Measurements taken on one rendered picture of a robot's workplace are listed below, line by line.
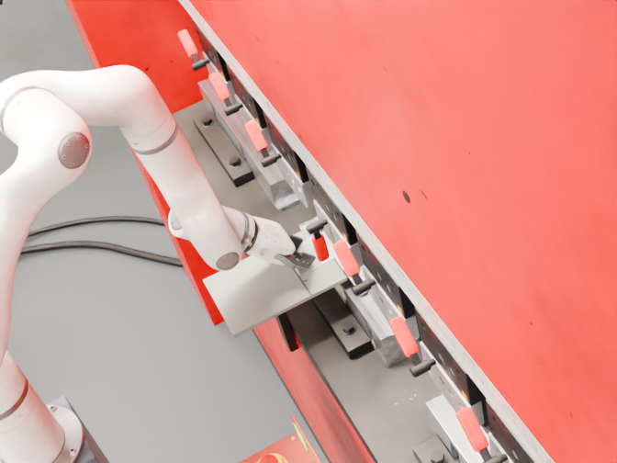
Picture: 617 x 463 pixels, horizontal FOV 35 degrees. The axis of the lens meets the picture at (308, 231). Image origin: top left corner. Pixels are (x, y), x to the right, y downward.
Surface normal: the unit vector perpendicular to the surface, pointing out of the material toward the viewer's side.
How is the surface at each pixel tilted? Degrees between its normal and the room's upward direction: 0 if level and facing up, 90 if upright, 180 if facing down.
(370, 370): 0
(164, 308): 0
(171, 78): 90
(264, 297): 0
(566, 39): 90
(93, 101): 76
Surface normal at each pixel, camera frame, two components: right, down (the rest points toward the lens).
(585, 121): -0.88, 0.44
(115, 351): -0.20, -0.68
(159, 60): 0.42, 0.59
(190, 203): 0.03, 0.00
